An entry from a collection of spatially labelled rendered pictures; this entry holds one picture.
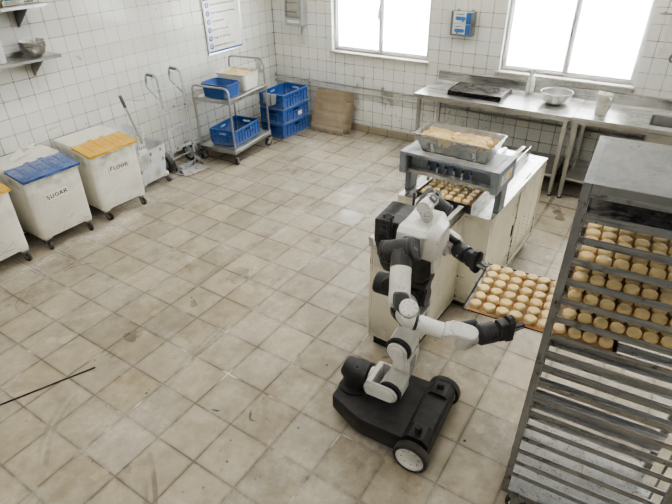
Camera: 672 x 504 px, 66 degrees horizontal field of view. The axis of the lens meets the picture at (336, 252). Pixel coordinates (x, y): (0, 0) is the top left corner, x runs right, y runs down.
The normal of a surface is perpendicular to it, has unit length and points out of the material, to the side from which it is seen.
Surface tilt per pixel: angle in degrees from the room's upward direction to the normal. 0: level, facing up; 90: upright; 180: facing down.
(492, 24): 90
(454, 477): 0
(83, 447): 0
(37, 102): 90
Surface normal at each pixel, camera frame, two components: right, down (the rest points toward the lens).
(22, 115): 0.84, 0.29
